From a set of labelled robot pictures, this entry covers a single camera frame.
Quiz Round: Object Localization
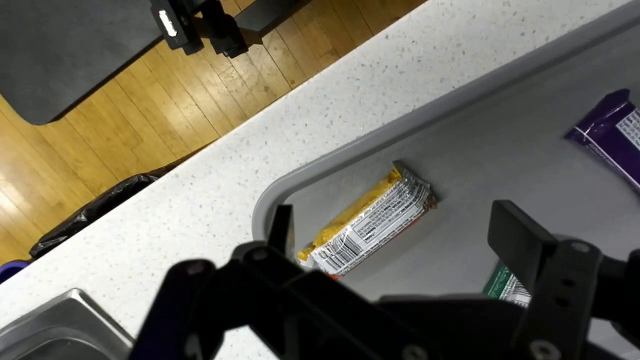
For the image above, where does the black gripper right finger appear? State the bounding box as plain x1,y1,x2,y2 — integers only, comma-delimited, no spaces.
487,197,640,360

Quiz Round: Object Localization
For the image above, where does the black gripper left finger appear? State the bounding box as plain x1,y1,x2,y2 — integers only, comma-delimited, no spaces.
132,201,429,360

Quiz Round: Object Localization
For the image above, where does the green and white chocolate bar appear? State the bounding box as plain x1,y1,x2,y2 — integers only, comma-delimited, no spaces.
481,259,535,310

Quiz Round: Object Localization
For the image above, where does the yellow chocolate bar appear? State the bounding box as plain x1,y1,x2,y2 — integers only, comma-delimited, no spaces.
296,160,443,280

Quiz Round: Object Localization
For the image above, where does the purple chocolate bar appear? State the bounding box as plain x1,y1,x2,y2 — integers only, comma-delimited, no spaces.
564,88,640,196

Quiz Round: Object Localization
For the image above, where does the grey plastic tray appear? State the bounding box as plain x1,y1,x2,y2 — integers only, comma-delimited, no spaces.
250,1,640,360

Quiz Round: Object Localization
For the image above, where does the black plastic bag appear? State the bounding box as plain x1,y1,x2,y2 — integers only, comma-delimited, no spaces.
29,166,182,261

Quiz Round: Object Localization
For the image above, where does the stainless steel sink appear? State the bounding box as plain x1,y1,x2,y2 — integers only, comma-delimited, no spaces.
0,285,137,360

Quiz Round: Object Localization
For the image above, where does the blue bin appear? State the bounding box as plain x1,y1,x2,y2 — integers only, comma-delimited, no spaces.
0,258,33,285

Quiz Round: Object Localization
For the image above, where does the black tripod piece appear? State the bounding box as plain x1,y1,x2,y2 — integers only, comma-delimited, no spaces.
148,0,250,59

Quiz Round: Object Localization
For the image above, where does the dark grey floor mat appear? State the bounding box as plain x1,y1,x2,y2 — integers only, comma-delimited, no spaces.
0,0,167,125

